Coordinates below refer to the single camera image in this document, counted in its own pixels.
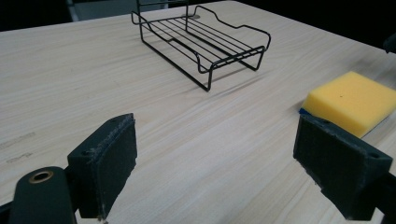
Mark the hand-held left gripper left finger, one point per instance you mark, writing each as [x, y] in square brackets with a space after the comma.
[102, 168]

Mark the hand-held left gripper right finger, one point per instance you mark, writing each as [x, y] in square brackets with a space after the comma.
[336, 168]

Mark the yellow sponge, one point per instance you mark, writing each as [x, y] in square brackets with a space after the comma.
[351, 99]

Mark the round grey table grommet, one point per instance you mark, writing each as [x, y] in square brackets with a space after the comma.
[195, 16]

